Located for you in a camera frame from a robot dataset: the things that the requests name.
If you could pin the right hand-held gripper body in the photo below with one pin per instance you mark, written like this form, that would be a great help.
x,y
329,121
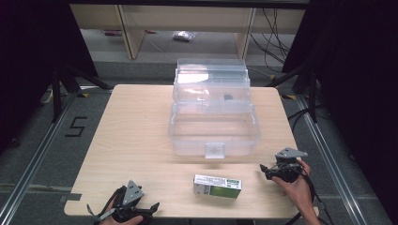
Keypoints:
x,y
289,167

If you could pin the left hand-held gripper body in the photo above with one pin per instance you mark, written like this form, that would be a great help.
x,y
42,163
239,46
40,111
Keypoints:
x,y
131,194

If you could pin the green and white carton box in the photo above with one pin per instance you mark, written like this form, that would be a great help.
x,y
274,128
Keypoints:
x,y
219,189

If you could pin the clear plastic storage box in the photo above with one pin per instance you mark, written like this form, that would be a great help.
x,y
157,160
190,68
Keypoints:
x,y
214,142

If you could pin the person's right hand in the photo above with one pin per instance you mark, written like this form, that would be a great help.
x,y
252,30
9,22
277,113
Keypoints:
x,y
295,190

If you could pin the person's left hand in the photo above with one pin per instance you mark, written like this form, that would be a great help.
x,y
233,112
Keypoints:
x,y
125,222

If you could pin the black metal stand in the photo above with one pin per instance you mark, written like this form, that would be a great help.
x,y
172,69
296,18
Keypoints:
x,y
58,93
311,93

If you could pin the black curtain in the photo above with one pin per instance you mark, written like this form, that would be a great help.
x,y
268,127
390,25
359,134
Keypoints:
x,y
353,78
37,56

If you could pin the clear plastic bag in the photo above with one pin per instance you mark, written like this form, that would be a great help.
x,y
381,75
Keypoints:
x,y
184,35

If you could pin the light wooden shelf unit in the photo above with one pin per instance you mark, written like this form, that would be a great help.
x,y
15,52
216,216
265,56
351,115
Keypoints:
x,y
187,18

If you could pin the metal floor rail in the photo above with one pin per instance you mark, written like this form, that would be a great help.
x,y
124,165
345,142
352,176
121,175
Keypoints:
x,y
34,162
331,162

